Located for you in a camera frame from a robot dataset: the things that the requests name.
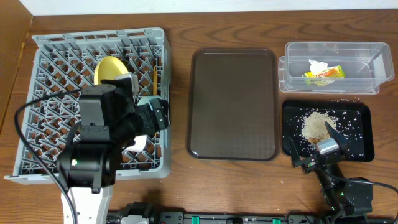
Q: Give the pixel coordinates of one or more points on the food scraps pile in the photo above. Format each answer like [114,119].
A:
[306,127]

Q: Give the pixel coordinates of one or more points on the white tissue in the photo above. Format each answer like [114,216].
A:
[317,67]

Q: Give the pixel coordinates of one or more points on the white pink bowl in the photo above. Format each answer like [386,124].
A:
[138,144]

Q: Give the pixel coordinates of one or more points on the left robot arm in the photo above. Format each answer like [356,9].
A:
[88,172]

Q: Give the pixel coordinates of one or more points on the grey dishwasher rack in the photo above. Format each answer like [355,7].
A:
[64,63]

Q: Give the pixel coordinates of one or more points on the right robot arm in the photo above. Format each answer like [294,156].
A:
[346,197]

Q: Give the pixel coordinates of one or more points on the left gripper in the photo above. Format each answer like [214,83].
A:
[158,115]

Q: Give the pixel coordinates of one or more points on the dark brown serving tray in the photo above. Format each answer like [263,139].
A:
[233,111]

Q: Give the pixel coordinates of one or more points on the wooden chopstick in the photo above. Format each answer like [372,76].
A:
[157,82]
[154,81]

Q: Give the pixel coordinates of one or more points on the green orange snack wrapper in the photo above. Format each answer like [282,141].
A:
[323,78]

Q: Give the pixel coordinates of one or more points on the clear plastic bin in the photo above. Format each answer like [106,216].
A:
[366,65]

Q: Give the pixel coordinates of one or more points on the black waste tray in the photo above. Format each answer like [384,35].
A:
[359,107]

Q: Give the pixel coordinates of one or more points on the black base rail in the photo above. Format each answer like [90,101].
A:
[144,213]

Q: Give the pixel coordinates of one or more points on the light blue bowl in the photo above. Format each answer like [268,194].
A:
[154,102]

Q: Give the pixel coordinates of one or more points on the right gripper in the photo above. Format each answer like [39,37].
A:
[314,160]

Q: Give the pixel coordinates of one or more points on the yellow plate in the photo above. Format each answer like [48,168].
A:
[108,69]

